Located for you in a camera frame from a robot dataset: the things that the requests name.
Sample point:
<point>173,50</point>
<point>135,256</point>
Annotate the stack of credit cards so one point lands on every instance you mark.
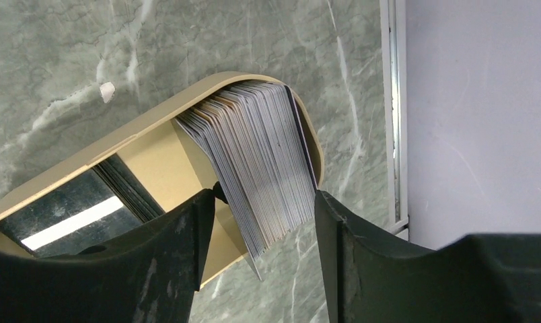
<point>251,132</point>

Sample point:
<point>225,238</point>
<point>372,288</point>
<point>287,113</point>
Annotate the beige card tray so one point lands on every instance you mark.
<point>155,149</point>

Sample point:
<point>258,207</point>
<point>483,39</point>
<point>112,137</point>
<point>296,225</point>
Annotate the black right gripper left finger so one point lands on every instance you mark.
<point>149,274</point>

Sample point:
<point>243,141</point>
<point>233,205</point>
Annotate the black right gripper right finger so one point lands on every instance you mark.
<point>371,275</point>

